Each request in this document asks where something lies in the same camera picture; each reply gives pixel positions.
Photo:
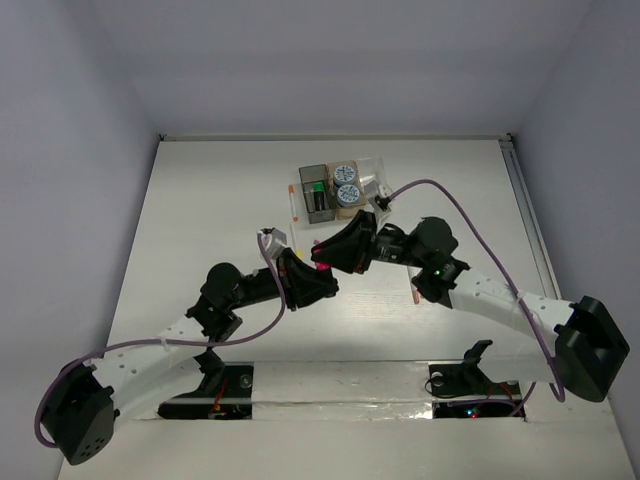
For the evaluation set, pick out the peach-capped white marker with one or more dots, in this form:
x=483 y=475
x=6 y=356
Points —
x=412 y=273

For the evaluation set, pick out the blue-lidded round jar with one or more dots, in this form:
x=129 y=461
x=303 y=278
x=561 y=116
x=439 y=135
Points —
x=348 y=196
x=344 y=175

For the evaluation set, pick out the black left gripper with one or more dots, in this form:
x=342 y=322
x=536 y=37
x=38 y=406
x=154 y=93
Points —
x=288 y=276

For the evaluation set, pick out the black green highlighter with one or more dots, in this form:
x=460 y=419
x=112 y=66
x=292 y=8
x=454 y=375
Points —
x=319 y=196

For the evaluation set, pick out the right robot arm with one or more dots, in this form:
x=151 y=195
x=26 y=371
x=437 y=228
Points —
x=583 y=348

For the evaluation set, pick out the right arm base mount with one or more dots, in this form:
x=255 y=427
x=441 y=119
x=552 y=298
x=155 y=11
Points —
x=462 y=391

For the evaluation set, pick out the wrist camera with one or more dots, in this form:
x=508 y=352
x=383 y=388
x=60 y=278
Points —
x=377 y=196
x=272 y=242

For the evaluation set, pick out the orange-capped white marker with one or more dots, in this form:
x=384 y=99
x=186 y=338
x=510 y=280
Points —
x=292 y=203

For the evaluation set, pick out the black pink highlighter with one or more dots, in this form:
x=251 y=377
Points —
x=324 y=272

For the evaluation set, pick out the long yellow-capped white marker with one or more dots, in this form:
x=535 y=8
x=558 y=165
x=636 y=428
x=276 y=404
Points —
x=294 y=240

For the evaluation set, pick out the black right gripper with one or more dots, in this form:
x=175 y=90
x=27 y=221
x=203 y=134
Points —
x=358 y=259

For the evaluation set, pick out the clear plastic bin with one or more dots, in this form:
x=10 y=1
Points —
x=369 y=169

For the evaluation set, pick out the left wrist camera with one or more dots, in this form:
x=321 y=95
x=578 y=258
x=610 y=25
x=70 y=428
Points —
x=272 y=242

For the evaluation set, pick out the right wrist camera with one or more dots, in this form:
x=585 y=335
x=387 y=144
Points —
x=377 y=196

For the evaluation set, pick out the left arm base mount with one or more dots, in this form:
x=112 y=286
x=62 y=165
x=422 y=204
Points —
x=225 y=395

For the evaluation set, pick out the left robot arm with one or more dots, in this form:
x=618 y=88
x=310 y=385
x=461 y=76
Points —
x=93 y=394

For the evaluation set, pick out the smoky grey plastic bin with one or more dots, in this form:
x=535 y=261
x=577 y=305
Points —
x=308 y=176

